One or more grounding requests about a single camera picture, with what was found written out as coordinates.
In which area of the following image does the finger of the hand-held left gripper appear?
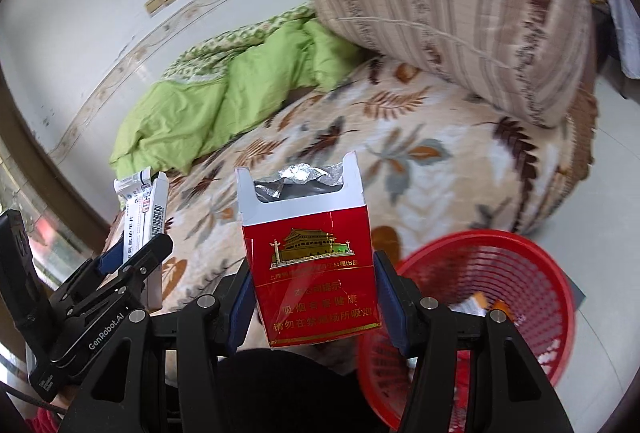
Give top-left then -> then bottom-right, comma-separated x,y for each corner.
54,233 -> 174,315
56,248 -> 124,295

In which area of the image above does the green duvet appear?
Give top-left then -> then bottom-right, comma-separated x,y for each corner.
109,17 -> 362,175

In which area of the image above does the leaf print fleece blanket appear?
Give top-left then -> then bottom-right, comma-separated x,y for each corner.
102,58 -> 598,314

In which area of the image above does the red cigarette box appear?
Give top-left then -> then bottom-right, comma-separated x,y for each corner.
235,152 -> 384,350

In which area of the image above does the red plastic basket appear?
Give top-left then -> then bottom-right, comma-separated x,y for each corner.
356,229 -> 577,433

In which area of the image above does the white cloth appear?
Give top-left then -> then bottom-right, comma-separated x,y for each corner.
606,0 -> 640,80

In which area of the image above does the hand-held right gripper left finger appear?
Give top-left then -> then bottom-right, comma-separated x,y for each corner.
60,258 -> 257,433

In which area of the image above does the green white patterned quilt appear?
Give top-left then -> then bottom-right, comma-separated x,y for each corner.
161,4 -> 317,85

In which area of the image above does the white medicine box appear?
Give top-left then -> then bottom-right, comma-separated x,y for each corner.
113,167 -> 169,315

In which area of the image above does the brown cable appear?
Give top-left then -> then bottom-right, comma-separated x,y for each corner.
0,377 -> 67,415

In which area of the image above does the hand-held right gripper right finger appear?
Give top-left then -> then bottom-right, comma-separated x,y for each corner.
373,250 -> 574,433

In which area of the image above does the striped floral beige pillow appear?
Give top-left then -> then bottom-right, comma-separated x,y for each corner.
306,0 -> 599,130

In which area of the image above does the pink cloth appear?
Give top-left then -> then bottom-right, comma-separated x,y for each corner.
22,412 -> 67,433

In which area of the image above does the brown wooden frame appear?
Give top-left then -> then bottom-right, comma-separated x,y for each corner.
0,110 -> 128,274

